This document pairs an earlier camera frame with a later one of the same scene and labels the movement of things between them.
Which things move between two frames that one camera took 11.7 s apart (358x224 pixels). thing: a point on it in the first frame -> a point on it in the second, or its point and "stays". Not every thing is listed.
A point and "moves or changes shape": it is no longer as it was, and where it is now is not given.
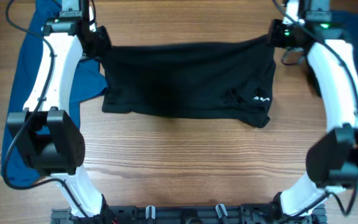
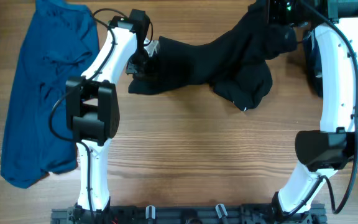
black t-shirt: [229, 79] moves or changes shape
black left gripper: [101, 43] -> [138, 66]
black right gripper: [276, 35] -> [289, 38]
